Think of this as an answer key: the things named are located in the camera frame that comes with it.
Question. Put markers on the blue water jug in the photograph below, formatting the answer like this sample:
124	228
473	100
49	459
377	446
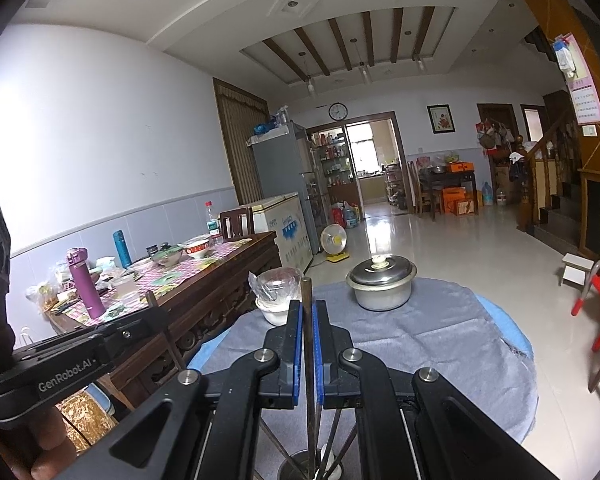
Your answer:
351	216
487	194

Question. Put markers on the flat orange box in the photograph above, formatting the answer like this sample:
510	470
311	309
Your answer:
460	167

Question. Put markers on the teal insulated bottle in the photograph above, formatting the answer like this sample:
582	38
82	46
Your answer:
122	252

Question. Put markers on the pink wall calendar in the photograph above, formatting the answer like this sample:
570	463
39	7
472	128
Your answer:
585	95

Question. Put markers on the wooden dining chair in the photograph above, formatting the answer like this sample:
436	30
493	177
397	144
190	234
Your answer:
236	222
417	190

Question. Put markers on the grey refrigerator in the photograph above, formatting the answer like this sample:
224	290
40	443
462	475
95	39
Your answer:
280	170

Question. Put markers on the clear bottle with red cap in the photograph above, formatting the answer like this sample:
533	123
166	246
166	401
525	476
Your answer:
211	227

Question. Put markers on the grey table cloth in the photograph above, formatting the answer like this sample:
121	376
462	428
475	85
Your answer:
430	340

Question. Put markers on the purple insulated bottle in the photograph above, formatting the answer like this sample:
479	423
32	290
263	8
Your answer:
87	290

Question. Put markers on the framed wall picture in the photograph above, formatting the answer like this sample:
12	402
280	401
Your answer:
440	119

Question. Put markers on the white chest freezer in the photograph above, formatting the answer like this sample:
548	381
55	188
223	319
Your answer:
290	230

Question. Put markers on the metal pot with lid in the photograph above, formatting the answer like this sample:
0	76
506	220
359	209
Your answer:
380	295

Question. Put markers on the clear water jug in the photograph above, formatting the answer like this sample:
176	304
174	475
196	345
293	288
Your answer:
502	197

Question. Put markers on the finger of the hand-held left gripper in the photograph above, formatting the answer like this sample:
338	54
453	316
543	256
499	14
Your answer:
135	340

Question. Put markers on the white step stool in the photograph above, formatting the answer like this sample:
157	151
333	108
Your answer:
577	262

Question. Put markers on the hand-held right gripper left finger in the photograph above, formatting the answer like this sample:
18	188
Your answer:
296	355

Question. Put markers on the white wall switch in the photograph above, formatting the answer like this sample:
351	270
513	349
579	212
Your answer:
590	130

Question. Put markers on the yellow floor fan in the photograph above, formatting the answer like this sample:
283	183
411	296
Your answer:
334	240

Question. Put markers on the dark wooden side table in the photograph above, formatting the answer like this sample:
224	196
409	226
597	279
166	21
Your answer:
450	177

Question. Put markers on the white bowl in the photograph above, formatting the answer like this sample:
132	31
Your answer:
272	312

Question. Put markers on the blue bag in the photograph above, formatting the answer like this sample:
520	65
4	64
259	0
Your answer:
265	128

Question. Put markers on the wooden staircase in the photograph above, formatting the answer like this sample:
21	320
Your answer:
555	220

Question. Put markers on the round wall clock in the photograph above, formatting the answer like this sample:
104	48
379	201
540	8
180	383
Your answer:
338	111

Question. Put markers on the clear plastic food bag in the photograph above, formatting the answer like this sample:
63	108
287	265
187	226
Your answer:
42	296

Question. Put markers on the glass display shelf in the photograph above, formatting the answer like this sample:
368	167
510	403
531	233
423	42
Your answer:
330	160

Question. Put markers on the person's left hand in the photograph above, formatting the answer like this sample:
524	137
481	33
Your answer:
55	435

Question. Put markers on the gold patterned cushion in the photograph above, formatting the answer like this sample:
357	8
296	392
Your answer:
85	415

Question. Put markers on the metal utensil holder cup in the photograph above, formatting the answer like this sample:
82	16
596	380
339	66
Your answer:
295	467

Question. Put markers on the orange carton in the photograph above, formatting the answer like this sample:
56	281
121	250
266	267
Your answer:
466	207
453	195

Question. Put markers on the red patterned bowl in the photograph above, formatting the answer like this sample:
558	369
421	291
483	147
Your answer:
196	247

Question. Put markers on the brown wooden door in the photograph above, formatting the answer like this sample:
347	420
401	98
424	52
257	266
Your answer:
240	150

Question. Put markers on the white ceramic spoon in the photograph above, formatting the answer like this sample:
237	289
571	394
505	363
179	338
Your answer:
329	457

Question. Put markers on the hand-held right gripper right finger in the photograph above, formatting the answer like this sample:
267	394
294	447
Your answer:
321	355

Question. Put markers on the carved wooden dining table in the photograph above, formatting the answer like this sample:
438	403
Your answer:
205	300

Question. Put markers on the pink checked tablecloth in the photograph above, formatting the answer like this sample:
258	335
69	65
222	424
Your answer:
180	272

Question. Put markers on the white plastic container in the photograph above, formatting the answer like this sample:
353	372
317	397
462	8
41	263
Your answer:
125	285

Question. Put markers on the glass lidded pot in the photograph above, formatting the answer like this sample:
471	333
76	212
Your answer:
166	256

